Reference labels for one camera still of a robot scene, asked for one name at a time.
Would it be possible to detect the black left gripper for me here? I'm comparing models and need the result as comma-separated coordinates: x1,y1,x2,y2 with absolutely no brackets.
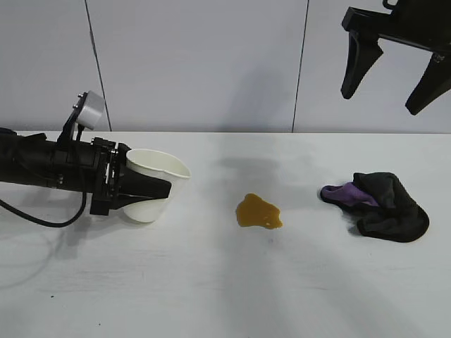
49,137,173,216

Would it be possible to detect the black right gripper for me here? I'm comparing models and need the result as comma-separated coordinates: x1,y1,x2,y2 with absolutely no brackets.
340,0,451,115

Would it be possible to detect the white paper cup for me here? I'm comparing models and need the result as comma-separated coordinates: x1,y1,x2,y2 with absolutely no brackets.
123,149,192,224

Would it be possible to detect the black and purple cloth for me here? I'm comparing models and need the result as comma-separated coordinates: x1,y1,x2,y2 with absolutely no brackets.
319,171,431,244

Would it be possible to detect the brown liquid spill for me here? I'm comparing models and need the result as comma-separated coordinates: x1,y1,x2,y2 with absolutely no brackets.
235,192,284,230

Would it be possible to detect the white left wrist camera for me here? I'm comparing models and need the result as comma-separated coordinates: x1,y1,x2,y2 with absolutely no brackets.
72,90,106,128

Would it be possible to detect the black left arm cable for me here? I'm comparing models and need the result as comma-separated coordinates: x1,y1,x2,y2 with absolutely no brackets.
0,192,88,228

